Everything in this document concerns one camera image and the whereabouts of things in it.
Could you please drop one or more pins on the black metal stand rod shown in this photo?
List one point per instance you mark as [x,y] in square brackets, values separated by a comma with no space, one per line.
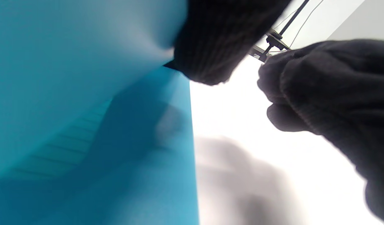
[275,40]

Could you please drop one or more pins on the blue paper sheet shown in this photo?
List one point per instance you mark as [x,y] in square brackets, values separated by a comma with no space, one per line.
[85,93]

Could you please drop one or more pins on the person's left hand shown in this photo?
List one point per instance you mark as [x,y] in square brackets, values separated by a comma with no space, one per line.
[336,90]

